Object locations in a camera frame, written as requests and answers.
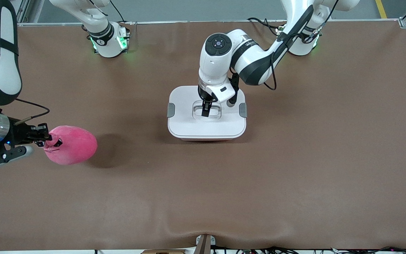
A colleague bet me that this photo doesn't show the white box lid grey latches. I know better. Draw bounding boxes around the white box lid grey latches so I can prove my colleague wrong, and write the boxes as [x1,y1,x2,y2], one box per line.
[167,85,247,139]

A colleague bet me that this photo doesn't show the silver table edge rail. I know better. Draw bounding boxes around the silver table edge rail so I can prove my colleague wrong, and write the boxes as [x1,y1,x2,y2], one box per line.
[17,19,406,27]

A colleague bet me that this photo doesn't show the black arm base cable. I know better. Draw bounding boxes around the black arm base cable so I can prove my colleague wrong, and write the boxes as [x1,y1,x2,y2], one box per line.
[110,0,137,27]
[247,17,286,36]

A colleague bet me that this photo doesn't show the pink plastic box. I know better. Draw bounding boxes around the pink plastic box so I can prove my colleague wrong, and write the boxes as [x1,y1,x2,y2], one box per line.
[180,137,235,142]

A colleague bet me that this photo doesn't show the pink plush toy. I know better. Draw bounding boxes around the pink plush toy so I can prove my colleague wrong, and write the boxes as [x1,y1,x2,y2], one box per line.
[44,125,98,165]

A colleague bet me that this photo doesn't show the brown table mat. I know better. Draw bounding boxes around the brown table mat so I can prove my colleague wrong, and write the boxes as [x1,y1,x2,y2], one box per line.
[0,20,406,252]

